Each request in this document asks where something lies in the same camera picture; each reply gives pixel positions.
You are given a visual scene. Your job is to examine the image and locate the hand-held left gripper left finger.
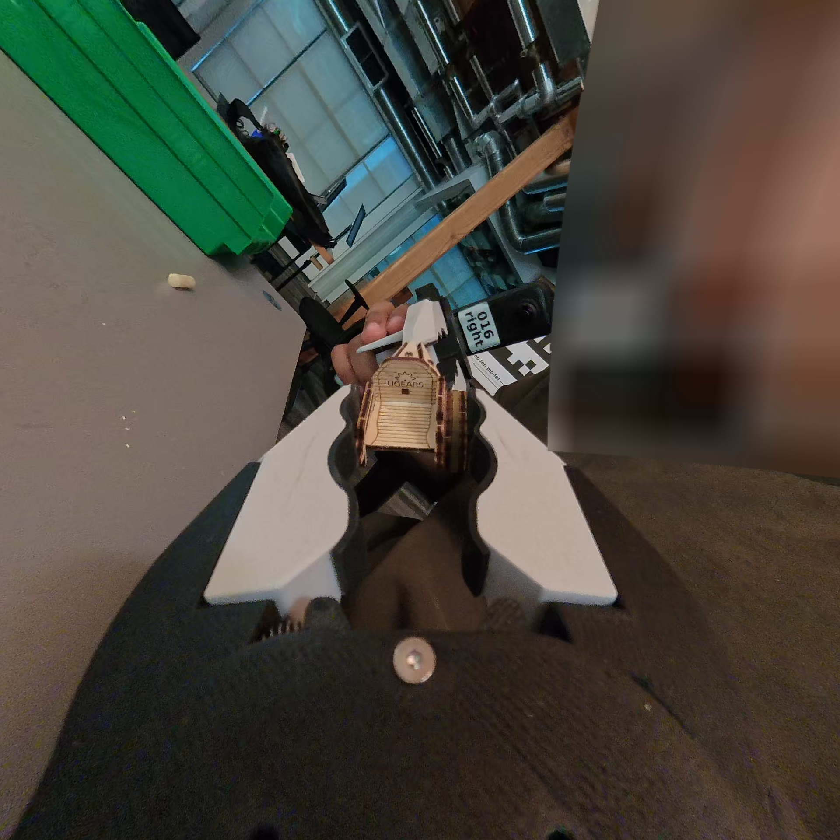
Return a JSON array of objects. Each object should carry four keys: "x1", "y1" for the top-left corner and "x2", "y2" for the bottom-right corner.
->
[{"x1": 203, "y1": 384, "x2": 361, "y2": 606}]

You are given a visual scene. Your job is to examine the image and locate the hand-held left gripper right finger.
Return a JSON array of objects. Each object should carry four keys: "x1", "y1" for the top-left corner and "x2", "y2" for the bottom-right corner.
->
[{"x1": 467, "y1": 388, "x2": 620, "y2": 606}]

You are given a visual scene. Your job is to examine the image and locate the small wooden model seat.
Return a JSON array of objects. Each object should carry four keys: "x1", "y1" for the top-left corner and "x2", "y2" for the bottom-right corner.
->
[{"x1": 354, "y1": 340, "x2": 470, "y2": 472}]

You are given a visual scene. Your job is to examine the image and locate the person's right hand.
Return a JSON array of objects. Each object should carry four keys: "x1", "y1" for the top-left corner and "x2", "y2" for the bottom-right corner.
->
[{"x1": 330, "y1": 301, "x2": 409, "y2": 389}]

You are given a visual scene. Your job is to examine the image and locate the white printed sign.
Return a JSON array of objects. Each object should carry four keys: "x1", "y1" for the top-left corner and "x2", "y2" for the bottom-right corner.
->
[{"x1": 469, "y1": 333, "x2": 553, "y2": 403}]

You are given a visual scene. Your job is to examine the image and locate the black office chair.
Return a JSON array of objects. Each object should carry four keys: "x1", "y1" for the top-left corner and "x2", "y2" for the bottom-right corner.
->
[{"x1": 298, "y1": 282, "x2": 371, "y2": 371}]

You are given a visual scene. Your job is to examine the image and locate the wooden edged table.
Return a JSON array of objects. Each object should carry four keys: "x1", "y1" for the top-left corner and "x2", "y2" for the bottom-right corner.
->
[{"x1": 331, "y1": 113, "x2": 581, "y2": 324}]

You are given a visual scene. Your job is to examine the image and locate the metal ceiling ducts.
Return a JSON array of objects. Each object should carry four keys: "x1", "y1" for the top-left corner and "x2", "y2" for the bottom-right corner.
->
[{"x1": 315, "y1": 0, "x2": 595, "y2": 263}]

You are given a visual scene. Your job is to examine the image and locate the person's brown shirt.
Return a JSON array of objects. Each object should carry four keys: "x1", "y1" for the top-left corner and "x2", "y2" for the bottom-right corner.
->
[{"x1": 348, "y1": 453, "x2": 840, "y2": 840}]

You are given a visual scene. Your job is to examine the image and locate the plastic storage bin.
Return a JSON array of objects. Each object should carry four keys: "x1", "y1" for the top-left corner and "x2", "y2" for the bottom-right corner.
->
[{"x1": 0, "y1": 0, "x2": 294, "y2": 259}]

